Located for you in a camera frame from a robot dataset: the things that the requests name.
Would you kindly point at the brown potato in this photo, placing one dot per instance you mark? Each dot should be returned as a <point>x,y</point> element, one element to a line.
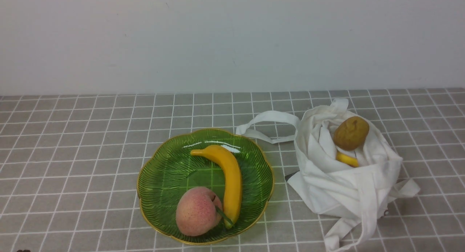
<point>351,134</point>

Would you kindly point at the white cloth bag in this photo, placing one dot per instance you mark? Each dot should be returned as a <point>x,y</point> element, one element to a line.
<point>358,196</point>

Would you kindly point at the green glass fruit plate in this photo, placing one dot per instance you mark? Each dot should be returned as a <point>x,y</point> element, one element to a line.
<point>172,171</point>

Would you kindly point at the yellow fruit in bag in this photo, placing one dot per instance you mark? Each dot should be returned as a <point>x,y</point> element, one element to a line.
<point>346,159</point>

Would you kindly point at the yellow banana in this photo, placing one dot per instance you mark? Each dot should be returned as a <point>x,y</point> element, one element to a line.
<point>233,194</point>

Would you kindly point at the pink peach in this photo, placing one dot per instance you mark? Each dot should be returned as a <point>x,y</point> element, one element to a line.
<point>196,212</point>

